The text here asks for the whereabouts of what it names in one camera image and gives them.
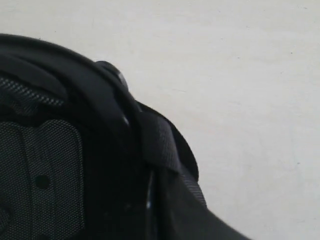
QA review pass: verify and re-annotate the black helmet with tinted visor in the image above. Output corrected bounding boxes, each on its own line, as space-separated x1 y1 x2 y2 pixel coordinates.
0 34 245 240

